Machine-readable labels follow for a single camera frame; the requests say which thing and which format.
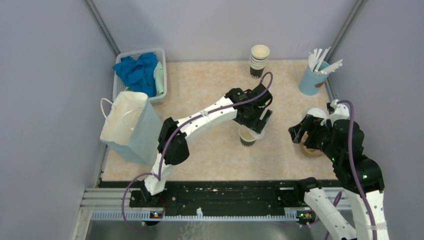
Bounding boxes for stack of paper cups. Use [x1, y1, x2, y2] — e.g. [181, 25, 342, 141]
[249, 44, 271, 79]

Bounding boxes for brown pulp cup carrier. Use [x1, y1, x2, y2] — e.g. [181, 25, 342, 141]
[299, 142, 324, 158]

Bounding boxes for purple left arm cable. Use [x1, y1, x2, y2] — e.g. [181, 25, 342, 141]
[121, 71, 275, 233]

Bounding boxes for blue cloth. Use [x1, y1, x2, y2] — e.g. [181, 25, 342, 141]
[112, 52, 158, 98]

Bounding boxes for single black paper cup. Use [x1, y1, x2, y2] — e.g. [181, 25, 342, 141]
[238, 125, 257, 147]

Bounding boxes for translucent plastic cup lid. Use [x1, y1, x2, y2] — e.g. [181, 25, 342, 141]
[247, 128, 266, 140]

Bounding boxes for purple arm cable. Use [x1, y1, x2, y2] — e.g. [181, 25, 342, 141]
[121, 71, 275, 233]
[322, 99, 379, 240]

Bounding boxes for stack of plastic lids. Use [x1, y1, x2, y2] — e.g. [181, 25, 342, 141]
[306, 107, 328, 120]

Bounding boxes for light blue paper bag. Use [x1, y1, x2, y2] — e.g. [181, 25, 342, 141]
[99, 91, 162, 166]

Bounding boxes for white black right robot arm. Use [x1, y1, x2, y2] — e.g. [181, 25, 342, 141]
[288, 99, 389, 240]

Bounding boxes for white wrapped straws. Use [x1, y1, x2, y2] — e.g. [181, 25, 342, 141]
[307, 46, 343, 76]

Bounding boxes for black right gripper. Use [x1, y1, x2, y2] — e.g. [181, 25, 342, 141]
[288, 112, 340, 161]

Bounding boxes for white plastic basket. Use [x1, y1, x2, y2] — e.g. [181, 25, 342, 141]
[112, 48, 168, 104]

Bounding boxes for blue straw holder cup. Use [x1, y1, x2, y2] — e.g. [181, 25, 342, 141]
[298, 65, 329, 96]

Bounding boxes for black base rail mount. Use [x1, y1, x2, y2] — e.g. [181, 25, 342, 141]
[99, 178, 349, 226]

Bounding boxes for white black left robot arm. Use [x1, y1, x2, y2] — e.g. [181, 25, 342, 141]
[141, 84, 273, 207]

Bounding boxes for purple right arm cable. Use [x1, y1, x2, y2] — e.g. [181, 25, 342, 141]
[322, 99, 379, 240]

